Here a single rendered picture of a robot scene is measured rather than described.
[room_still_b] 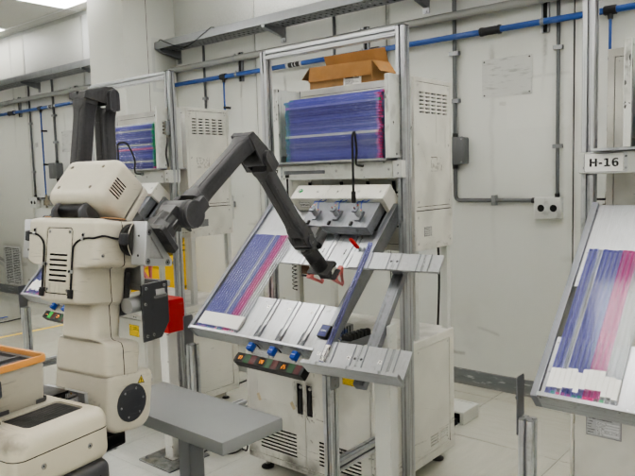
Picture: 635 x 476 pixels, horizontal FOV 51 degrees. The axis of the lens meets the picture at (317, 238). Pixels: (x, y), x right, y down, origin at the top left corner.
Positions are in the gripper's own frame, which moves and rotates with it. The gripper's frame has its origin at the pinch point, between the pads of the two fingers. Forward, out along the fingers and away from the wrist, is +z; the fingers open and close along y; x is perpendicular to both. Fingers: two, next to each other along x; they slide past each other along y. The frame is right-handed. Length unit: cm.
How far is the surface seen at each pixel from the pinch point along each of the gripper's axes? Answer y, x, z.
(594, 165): -87, -48, -11
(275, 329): 15.2, 23.0, 1.4
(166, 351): 95, 32, 24
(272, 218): 53, -32, 2
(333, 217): 11.9, -27.8, -5.2
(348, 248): 2.5, -17.6, 1.5
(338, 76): 40, -101, -22
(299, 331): 3.9, 22.1, 1.4
